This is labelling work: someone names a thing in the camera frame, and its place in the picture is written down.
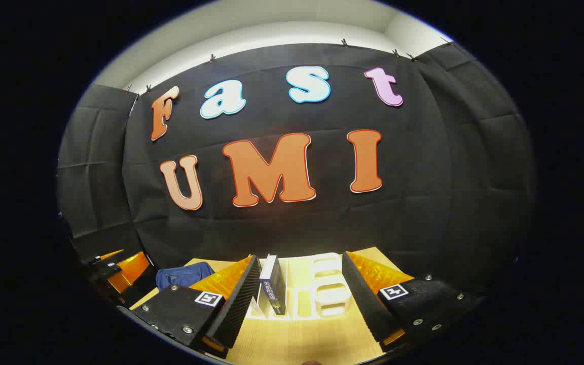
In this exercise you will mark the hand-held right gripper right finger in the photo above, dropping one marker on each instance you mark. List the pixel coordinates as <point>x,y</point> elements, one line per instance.
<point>363,299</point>

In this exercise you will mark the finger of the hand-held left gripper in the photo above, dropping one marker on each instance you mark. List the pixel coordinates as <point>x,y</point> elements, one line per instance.
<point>100,259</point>
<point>130,271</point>

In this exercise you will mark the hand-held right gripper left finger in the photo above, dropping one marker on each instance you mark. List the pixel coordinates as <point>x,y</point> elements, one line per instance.
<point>239,304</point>

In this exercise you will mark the white bookshelf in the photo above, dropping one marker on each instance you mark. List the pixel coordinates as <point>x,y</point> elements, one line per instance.
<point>322,294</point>

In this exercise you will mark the purple spine book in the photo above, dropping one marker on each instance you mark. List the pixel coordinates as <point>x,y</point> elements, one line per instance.
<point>274,284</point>

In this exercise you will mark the blue schoolbag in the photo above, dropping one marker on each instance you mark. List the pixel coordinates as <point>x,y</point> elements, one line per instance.
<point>180,278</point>

